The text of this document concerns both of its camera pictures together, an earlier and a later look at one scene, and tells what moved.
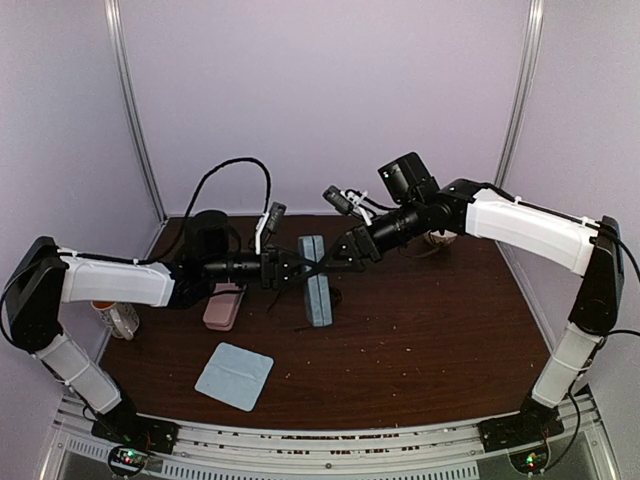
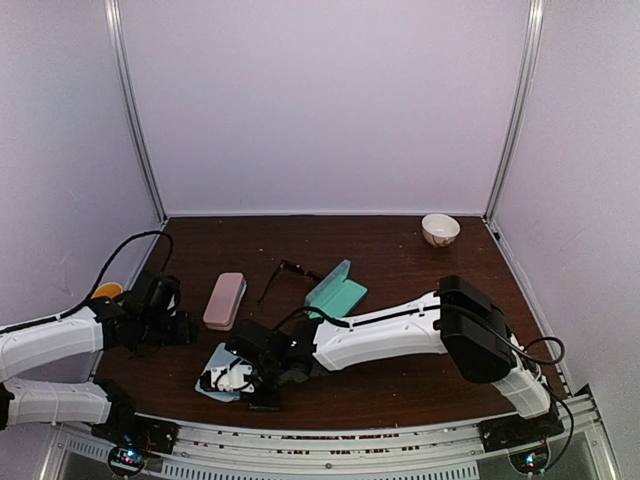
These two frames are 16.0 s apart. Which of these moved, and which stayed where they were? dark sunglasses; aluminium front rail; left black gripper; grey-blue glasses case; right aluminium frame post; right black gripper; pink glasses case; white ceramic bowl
Moved: left black gripper; dark sunglasses; right black gripper; grey-blue glasses case
Stayed: aluminium front rail; white ceramic bowl; pink glasses case; right aluminium frame post
